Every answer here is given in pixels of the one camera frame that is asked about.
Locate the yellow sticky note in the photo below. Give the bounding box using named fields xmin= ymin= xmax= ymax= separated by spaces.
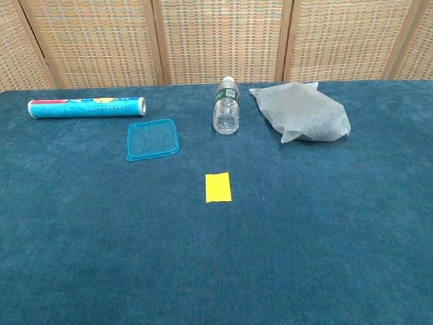
xmin=205 ymin=172 xmax=233 ymax=203

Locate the clear plastic water bottle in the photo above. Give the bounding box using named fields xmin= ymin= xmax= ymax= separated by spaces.
xmin=212 ymin=76 xmax=241 ymax=135

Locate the blue table cloth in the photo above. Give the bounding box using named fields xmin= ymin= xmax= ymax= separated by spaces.
xmin=0 ymin=79 xmax=433 ymax=325

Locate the blue square container lid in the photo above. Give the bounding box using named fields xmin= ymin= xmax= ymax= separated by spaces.
xmin=125 ymin=118 xmax=181 ymax=163

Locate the grey translucent plastic bag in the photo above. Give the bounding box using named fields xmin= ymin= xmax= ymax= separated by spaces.
xmin=249 ymin=82 xmax=352 ymax=144

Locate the woven bamboo folding screen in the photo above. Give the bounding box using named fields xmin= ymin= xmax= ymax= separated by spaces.
xmin=0 ymin=0 xmax=433 ymax=92

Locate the blue plastic wrap roll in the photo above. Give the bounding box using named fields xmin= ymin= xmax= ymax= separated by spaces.
xmin=26 ymin=96 xmax=147 ymax=120

